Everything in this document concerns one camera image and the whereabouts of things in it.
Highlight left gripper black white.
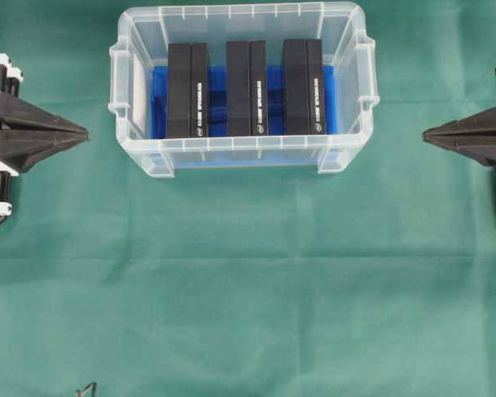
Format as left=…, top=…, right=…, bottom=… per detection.
left=0, top=53, right=89, bottom=226

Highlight black realsense box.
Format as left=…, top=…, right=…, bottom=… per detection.
left=283, top=39, right=327, bottom=135
left=226, top=41, right=269, bottom=136
left=165, top=43, right=209, bottom=139

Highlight clear plastic storage case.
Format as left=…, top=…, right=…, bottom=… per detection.
left=108, top=2, right=379, bottom=178

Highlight blue foam insert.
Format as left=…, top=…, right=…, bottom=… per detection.
left=150, top=66, right=338, bottom=139

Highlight small metal bracket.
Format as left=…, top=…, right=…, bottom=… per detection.
left=75, top=382, right=97, bottom=397

